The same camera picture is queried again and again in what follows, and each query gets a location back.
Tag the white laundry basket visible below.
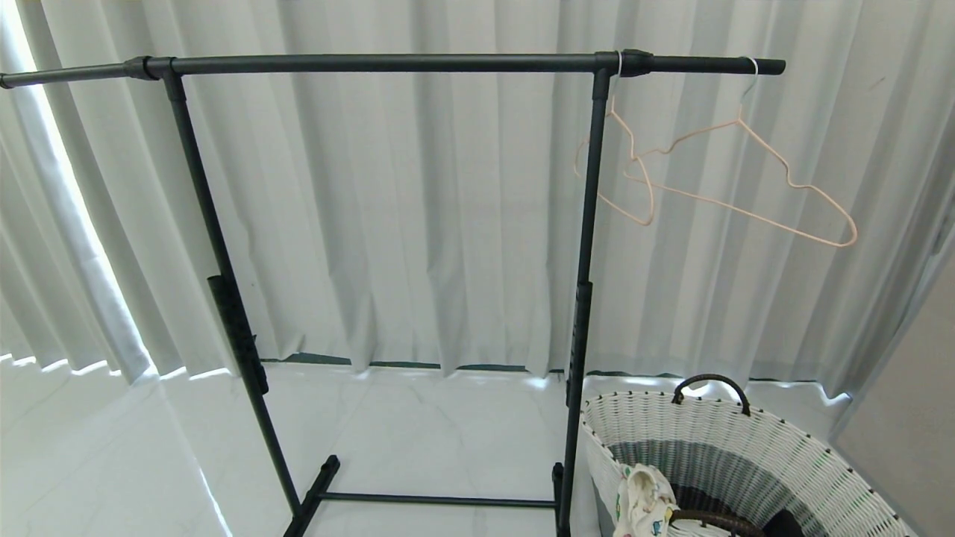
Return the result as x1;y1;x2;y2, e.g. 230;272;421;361
580;374;918;537

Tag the black clothes rack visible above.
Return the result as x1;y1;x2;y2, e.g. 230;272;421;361
0;48;786;537

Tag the pink clothes hanger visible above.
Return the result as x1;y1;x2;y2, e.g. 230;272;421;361
573;72;656;227
623;58;859;248

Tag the cream printed garment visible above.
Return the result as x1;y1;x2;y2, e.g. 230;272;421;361
613;464;680;537

